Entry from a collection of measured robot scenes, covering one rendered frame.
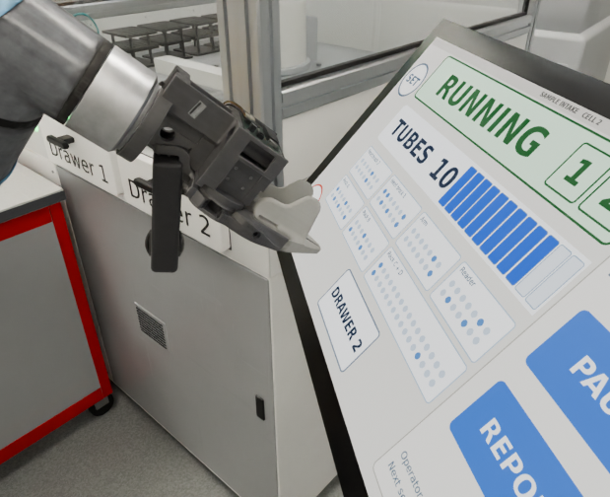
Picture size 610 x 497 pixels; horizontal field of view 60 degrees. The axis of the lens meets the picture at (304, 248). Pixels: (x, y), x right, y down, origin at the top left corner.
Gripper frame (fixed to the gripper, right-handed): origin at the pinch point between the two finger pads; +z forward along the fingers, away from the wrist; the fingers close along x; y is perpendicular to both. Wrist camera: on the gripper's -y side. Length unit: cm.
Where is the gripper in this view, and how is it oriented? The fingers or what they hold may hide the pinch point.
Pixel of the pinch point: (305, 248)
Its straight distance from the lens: 53.7
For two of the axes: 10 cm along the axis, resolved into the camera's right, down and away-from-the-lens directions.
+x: -1.9, -5.2, 8.3
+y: 6.3, -7.1, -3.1
